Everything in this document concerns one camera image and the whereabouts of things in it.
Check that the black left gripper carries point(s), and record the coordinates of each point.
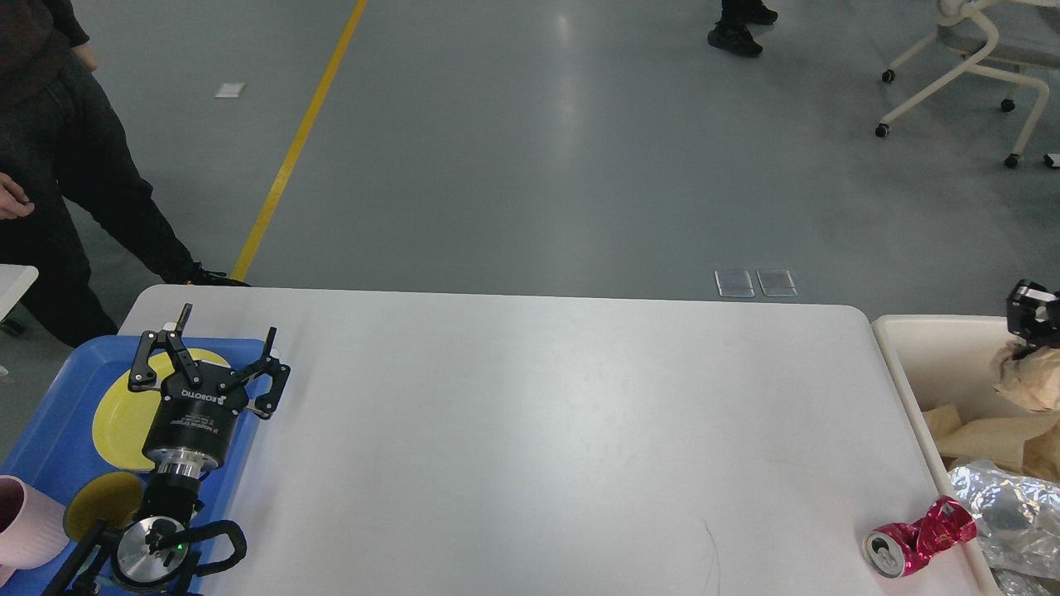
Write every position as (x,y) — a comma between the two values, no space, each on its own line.
(199,418)

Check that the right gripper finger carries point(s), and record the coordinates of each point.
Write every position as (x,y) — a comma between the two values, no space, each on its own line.
(1032,314)

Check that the brown paper ball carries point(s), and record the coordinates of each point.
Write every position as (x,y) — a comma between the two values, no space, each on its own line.
(1027,377)

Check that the yellow round plate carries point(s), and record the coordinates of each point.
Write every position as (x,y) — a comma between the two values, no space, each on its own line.
(122,419)

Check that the dark green mug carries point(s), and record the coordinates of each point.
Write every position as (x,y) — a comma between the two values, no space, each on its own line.
(113,497)

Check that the foil container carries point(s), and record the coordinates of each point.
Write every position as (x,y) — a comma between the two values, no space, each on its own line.
(1017,517)

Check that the crushed red can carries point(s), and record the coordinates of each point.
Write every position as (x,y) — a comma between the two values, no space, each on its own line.
(896,550)

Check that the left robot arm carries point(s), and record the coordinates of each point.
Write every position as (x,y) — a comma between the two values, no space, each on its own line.
(158,547)

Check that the beige plastic bin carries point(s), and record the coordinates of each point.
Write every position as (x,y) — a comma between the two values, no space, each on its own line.
(939,360)

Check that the blue plastic tray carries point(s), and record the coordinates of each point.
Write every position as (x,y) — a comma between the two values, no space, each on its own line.
(56,454)

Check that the pink mug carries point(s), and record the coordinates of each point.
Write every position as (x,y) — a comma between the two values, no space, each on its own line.
(32,527)

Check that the white office chair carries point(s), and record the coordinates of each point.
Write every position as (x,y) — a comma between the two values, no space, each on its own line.
(1000,40)

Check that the floor outlet cover plates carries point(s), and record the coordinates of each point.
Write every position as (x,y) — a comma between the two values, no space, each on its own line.
(742,283)

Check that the person in black shoes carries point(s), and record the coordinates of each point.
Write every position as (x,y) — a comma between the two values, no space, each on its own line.
(731,31)

